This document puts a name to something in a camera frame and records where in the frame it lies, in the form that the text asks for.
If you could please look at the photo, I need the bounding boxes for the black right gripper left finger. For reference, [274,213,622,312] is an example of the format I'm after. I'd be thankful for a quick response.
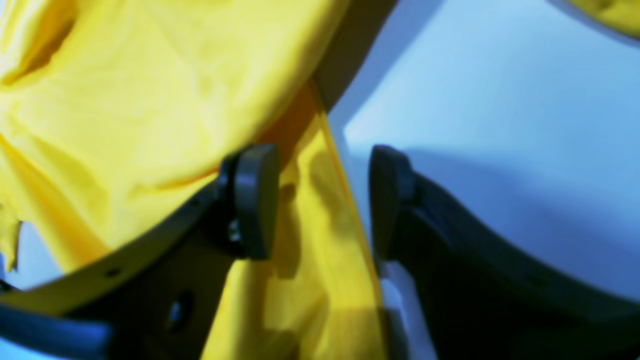
[0,144,280,360]

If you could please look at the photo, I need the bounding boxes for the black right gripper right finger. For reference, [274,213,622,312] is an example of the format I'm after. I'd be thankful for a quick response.
[369,145,640,360]

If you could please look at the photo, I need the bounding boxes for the orange yellow t-shirt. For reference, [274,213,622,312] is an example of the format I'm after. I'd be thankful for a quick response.
[1,0,639,360]

